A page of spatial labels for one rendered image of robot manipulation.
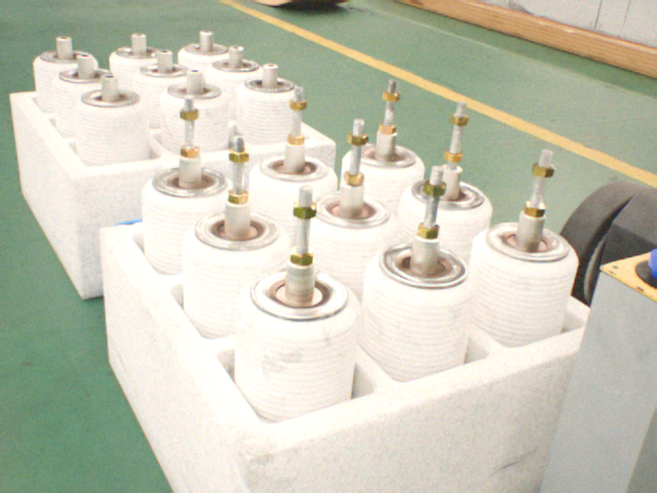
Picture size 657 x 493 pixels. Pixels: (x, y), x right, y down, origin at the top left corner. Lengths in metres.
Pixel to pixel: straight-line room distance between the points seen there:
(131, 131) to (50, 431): 0.40
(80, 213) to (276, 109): 0.31
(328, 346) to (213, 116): 0.56
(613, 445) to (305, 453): 0.22
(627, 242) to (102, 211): 0.66
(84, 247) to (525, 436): 0.60
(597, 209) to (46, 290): 0.75
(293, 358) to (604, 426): 0.23
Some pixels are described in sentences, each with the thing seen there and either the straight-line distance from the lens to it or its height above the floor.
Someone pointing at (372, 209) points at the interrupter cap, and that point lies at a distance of 0.72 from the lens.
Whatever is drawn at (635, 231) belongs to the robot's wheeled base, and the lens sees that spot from 0.97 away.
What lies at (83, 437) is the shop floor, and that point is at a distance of 0.83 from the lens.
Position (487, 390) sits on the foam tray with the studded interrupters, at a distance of 0.64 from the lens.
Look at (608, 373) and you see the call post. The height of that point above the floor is 0.24.
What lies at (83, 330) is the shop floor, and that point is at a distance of 0.99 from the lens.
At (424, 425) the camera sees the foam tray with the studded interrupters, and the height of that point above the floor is 0.15.
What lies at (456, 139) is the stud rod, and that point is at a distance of 0.75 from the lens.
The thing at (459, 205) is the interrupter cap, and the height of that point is 0.25.
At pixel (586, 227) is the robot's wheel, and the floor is 0.16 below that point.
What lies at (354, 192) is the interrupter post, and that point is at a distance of 0.69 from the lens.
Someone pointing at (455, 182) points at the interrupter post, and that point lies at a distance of 0.76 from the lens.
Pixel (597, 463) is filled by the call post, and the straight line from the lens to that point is 0.60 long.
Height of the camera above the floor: 0.54
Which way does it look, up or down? 27 degrees down
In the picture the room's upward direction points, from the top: 5 degrees clockwise
